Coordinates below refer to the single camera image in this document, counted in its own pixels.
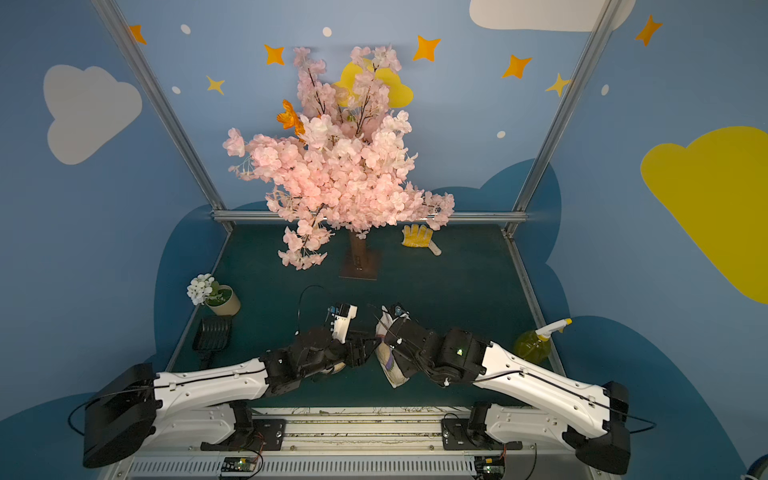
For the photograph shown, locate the white flowers in pot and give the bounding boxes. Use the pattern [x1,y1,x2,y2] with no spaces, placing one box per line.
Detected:
[186,273,241,316]

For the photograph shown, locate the pink cherry blossom tree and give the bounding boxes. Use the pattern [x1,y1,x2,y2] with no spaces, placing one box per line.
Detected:
[222,46,455,270]

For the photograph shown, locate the yellow dotted work glove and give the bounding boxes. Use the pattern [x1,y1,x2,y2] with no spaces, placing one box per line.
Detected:
[402,224,442,256]

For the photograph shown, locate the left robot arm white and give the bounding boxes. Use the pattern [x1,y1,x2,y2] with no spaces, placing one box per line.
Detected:
[82,327,380,469]

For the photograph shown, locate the brown metal tree base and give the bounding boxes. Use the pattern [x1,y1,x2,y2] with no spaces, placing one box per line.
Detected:
[340,249,381,281]

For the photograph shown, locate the orange butterfly decoration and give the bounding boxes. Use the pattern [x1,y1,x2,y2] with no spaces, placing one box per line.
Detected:
[276,100,305,135]

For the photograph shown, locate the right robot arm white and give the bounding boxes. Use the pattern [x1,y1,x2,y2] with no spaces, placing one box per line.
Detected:
[377,312,631,475]

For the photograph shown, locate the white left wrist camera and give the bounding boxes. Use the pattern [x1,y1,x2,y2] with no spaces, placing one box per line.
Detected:
[329,303,358,344]

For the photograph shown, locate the yellow green spray bottle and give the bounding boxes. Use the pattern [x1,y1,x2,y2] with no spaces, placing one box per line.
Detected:
[513,318,573,364]

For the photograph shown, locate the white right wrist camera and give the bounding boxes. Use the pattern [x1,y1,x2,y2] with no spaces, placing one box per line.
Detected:
[383,303,410,322]

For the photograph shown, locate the black plastic scoop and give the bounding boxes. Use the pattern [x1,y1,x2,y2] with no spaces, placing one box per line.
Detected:
[192,315,233,370]

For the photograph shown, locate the aluminium frame post left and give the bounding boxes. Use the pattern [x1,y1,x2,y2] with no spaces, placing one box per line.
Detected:
[91,0,226,214]

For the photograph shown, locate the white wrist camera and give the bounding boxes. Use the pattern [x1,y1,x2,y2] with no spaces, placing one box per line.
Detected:
[329,303,358,344]
[383,303,410,322]

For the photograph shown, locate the aluminium frame post right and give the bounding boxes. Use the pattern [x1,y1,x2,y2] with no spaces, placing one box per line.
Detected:
[504,0,622,239]

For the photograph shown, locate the white purple oats bag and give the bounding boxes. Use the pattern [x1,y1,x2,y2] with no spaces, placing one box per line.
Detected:
[375,306,408,388]

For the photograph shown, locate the aluminium frame post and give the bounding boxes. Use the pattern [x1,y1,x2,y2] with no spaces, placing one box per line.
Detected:
[504,0,622,239]
[91,0,226,214]

